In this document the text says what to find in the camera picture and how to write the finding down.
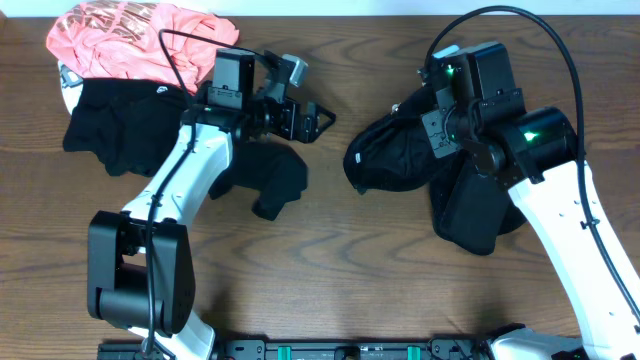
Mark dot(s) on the pink t-shirt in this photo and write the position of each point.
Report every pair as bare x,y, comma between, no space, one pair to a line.
136,40

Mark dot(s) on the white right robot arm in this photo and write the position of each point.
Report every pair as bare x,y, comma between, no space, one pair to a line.
505,165

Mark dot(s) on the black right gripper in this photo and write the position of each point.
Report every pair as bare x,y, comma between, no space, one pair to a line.
433,125

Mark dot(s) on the black knit skirt with buttons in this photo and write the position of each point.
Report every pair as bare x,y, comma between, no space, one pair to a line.
394,154

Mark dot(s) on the black mounting rail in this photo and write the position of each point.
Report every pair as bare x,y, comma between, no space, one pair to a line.
434,349

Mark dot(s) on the white garment under pile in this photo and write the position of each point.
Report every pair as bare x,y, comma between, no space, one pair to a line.
71,86

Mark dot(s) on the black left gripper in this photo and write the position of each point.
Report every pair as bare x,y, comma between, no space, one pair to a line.
303,132

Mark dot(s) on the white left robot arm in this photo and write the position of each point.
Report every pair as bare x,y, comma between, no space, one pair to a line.
140,270

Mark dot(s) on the black t-shirt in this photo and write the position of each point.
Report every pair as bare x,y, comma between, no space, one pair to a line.
132,125

